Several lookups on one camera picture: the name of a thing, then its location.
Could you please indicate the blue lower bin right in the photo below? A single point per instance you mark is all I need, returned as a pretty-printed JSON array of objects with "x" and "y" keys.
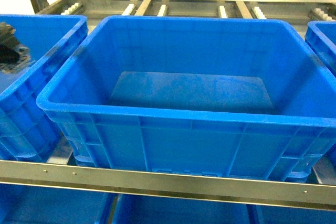
[{"x": 270, "y": 214}]

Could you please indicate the blue plastic bin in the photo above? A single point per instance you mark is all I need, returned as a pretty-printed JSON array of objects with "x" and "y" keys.
[
  {"x": 146, "y": 209},
  {"x": 239, "y": 98},
  {"x": 27, "y": 134},
  {"x": 320, "y": 36}
]

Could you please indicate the blue plastic bin right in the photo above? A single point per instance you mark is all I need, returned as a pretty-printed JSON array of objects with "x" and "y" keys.
[{"x": 320, "y": 36}]

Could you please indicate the blue plastic bin left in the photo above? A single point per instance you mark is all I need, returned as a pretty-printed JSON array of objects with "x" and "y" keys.
[{"x": 27, "y": 134}]

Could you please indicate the blue plastic bin lower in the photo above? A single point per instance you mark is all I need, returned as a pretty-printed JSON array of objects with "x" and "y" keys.
[{"x": 146, "y": 209}]

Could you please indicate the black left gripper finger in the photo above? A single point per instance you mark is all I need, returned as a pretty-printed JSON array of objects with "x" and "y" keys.
[{"x": 15, "y": 56}]

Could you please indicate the steel shelving rack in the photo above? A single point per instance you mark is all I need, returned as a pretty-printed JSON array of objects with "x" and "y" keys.
[{"x": 319, "y": 196}]

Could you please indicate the blue lower bin left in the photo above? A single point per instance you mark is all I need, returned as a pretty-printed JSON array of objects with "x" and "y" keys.
[{"x": 29, "y": 204}]

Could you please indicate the blue plastic bin middle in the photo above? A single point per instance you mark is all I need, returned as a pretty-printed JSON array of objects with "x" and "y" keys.
[{"x": 239, "y": 98}]

